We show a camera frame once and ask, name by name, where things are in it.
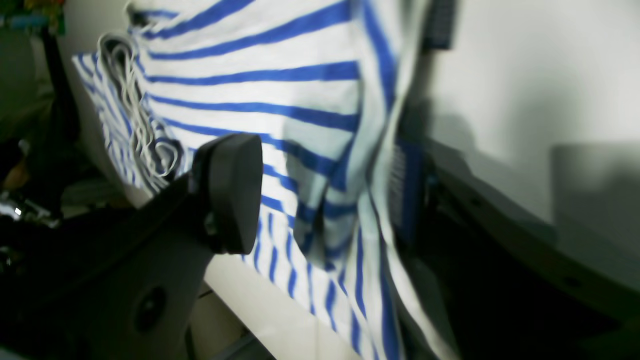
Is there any blue white striped T-shirt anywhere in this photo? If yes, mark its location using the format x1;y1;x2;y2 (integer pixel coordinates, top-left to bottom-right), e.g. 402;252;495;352
71;0;460;360

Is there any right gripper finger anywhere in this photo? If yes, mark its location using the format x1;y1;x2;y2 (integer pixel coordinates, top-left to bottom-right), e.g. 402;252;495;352
1;133;264;360

